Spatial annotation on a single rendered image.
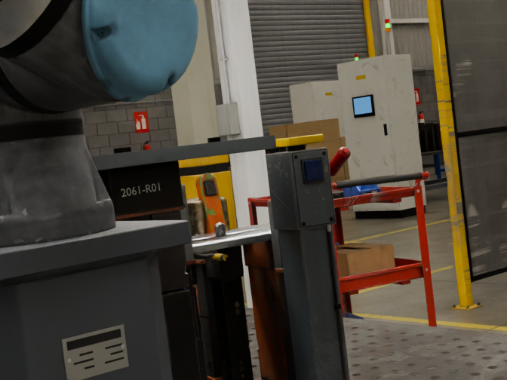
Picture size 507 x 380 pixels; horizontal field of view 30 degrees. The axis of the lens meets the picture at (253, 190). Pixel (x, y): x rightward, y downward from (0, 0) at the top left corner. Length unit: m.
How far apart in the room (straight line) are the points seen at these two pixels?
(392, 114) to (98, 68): 11.05
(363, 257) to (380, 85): 8.04
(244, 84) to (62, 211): 4.79
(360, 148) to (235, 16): 6.62
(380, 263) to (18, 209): 3.11
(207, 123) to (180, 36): 8.05
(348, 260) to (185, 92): 5.21
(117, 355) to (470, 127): 5.31
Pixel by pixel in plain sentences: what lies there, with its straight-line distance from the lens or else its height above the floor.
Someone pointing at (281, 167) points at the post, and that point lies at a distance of 1.35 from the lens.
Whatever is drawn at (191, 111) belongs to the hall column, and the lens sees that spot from 8.69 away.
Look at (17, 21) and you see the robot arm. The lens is 0.68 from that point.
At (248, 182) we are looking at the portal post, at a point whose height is 0.92.
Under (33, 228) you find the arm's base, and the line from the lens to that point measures 0.79.
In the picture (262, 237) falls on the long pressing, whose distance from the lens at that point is 1.62.
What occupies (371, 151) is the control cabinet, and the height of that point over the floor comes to 0.84.
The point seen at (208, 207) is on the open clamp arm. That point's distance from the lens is 1.82.
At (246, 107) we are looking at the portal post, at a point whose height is 1.36.
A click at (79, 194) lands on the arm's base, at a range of 0.81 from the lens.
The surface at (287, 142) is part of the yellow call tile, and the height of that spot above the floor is 1.15.
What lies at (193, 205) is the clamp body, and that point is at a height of 1.05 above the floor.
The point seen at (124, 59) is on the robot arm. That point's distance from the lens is 0.68.
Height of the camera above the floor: 1.16
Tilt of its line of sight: 3 degrees down
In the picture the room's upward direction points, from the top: 7 degrees counter-clockwise
